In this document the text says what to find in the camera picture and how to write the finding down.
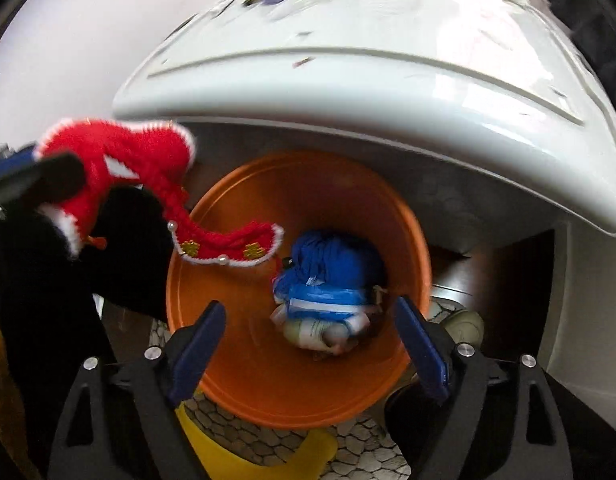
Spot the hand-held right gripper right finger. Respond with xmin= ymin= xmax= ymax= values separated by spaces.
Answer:
xmin=394 ymin=296 xmax=574 ymax=480

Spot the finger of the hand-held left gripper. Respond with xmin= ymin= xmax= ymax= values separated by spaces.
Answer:
xmin=0 ymin=144 xmax=42 ymax=186
xmin=0 ymin=152 xmax=87 ymax=212

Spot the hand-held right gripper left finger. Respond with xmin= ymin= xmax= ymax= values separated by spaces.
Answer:
xmin=48 ymin=300 xmax=228 ymax=480

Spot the orange plastic bucket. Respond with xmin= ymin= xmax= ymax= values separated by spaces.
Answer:
xmin=165 ymin=152 xmax=433 ymax=430

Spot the red knitted hat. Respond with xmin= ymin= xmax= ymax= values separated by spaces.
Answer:
xmin=35 ymin=117 xmax=287 ymax=267

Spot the blue wet wipes packet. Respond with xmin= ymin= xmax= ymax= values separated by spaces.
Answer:
xmin=282 ymin=282 xmax=377 ymax=322

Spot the blue chiffon scarf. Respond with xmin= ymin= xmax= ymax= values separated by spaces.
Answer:
xmin=272 ymin=229 xmax=388 ymax=307

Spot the person's right shoe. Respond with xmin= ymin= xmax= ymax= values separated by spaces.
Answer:
xmin=439 ymin=309 xmax=486 ymax=347

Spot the person's left leg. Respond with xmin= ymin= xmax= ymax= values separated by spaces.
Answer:
xmin=0 ymin=185 xmax=175 ymax=463

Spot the yellow plastic stool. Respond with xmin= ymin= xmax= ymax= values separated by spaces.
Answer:
xmin=175 ymin=400 xmax=339 ymax=480

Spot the mustard yellow cloth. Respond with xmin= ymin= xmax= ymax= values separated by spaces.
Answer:
xmin=0 ymin=320 xmax=41 ymax=480

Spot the white table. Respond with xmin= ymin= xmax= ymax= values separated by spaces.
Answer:
xmin=111 ymin=0 xmax=616 ymax=432

